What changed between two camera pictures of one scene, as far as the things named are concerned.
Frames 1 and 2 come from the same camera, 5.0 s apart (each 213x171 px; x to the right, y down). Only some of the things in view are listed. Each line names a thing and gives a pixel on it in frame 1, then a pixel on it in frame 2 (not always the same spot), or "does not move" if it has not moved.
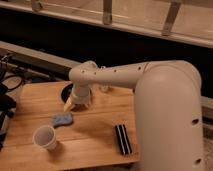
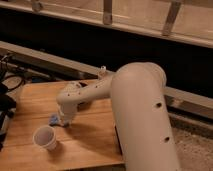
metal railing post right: (171, 16) does not move
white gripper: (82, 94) -> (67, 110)
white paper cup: (45, 137) does not move
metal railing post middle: (107, 12) does not move
